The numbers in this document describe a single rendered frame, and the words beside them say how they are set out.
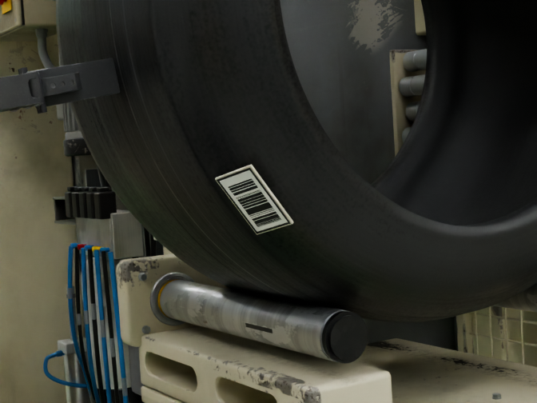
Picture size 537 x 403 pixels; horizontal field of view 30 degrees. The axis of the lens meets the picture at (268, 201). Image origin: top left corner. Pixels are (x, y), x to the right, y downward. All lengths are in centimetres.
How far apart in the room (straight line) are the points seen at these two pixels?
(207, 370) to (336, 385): 19
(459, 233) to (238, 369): 24
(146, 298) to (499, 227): 42
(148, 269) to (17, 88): 40
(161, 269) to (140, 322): 6
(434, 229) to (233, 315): 23
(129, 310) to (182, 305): 8
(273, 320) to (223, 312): 10
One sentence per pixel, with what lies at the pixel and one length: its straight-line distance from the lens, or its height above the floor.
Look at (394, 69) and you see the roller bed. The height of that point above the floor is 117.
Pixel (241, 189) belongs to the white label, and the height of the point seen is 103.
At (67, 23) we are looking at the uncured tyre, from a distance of 95.
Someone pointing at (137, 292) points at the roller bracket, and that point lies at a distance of 114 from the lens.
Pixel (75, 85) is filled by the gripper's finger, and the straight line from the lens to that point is 83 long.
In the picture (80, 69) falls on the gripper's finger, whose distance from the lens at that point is 85.
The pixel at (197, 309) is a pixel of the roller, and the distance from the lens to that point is 106.
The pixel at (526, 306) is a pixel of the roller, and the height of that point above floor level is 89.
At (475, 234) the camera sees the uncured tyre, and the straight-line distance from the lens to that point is 90.
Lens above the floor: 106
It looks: 3 degrees down
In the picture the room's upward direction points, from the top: 4 degrees counter-clockwise
